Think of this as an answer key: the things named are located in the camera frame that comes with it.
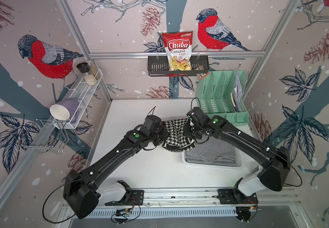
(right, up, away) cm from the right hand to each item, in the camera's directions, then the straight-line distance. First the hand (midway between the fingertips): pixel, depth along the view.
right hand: (181, 132), depth 78 cm
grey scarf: (+20, -13, +5) cm, 24 cm away
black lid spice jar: (-55, +31, +6) cm, 63 cm away
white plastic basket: (+32, -18, -2) cm, 37 cm away
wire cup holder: (-64, +1, -12) cm, 65 cm away
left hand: (-4, +1, -3) cm, 5 cm away
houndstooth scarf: (-3, -4, -3) cm, 6 cm away
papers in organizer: (+38, +23, +15) cm, 47 cm away
